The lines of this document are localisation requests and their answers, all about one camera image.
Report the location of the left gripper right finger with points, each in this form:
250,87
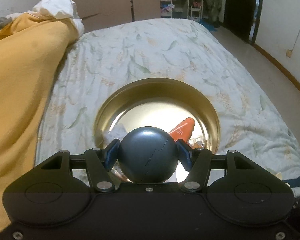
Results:
197,162

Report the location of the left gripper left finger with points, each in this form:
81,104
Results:
99,163

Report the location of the orange VC cream tube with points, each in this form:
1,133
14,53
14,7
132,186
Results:
183,130

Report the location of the dark round case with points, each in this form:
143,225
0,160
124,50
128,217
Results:
148,155

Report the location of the clear bag orange snack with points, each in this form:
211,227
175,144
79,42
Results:
198,142

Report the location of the cream flower hair clip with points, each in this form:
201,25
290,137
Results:
280,177

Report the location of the white tissue pack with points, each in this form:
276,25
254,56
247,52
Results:
117,132

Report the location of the round decorated tin box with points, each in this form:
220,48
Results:
161,103

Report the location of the floral bed quilt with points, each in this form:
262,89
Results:
103,61

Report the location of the yellow blanket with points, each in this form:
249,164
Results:
30,51

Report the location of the blue plastic bag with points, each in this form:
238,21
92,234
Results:
208,26

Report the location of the white pillow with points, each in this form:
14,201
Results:
58,10

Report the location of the green hanging jacket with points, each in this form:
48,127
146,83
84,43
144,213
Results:
213,9

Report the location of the dark door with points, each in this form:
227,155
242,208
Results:
242,17

